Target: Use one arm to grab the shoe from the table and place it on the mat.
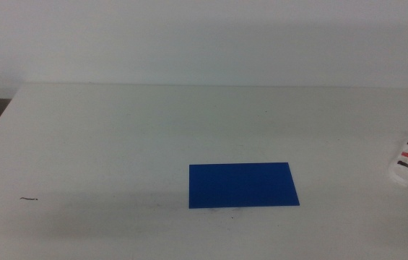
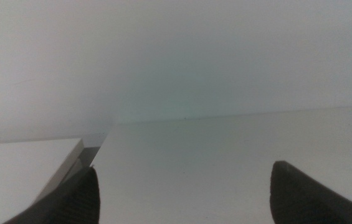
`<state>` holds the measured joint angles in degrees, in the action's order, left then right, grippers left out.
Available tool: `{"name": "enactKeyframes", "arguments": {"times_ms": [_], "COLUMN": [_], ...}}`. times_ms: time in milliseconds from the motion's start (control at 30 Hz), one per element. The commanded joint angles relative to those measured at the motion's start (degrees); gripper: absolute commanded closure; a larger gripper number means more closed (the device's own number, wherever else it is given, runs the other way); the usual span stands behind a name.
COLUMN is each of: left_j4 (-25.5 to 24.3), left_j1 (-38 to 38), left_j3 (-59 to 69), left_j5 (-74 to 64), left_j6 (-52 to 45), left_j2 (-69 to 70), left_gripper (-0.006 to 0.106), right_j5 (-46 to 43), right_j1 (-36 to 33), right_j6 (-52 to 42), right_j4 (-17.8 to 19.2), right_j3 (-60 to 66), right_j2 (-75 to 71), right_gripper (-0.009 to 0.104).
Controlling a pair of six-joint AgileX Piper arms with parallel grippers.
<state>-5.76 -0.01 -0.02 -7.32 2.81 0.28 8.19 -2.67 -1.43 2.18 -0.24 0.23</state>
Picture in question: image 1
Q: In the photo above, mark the blue rectangular mat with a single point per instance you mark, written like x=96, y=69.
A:
x=241, y=185

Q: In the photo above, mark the small dark thread piece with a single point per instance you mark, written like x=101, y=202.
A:
x=28, y=198

